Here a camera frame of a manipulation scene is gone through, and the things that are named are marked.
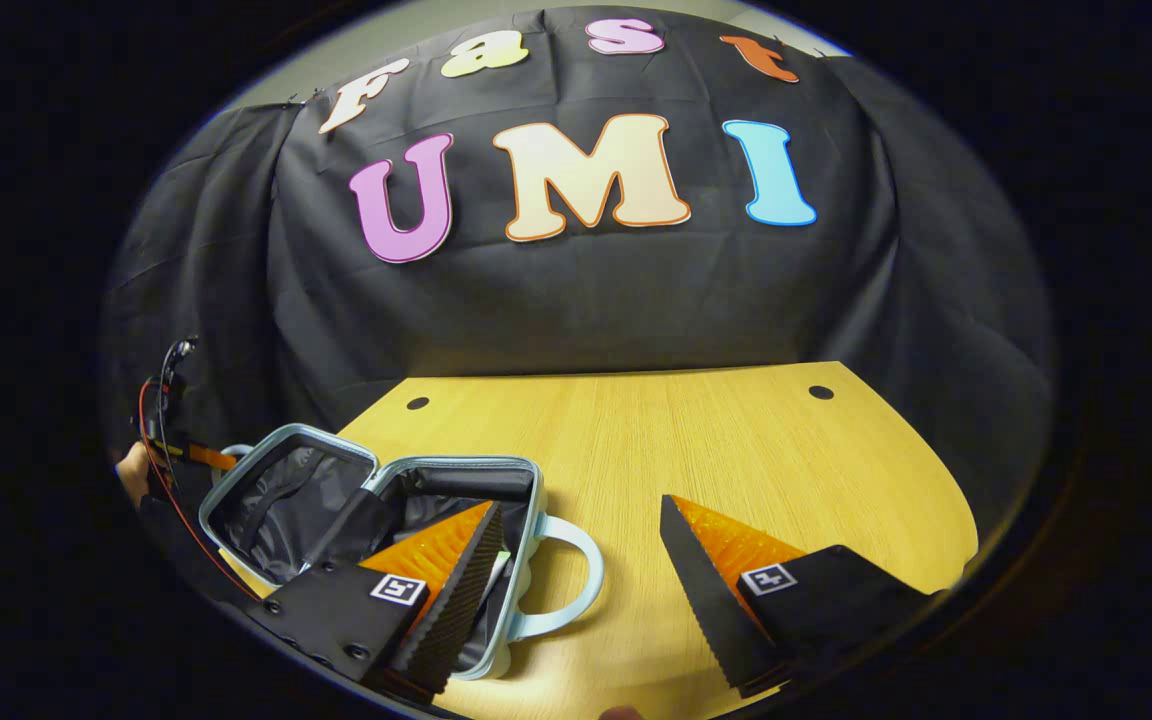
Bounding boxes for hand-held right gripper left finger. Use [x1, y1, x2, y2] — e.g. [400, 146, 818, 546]
[246, 500, 505, 699]

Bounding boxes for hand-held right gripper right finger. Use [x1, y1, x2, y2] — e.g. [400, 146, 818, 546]
[658, 493, 937, 699]

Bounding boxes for red cable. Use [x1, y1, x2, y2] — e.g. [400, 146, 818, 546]
[139, 378, 262, 601]

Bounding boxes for light blue suitcase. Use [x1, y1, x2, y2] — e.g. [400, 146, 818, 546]
[197, 422, 606, 683]

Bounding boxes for white green skin care tube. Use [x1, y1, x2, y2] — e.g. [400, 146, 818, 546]
[482, 546, 515, 607]

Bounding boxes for black backdrop cloth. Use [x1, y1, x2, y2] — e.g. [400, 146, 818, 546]
[101, 5, 1057, 601]

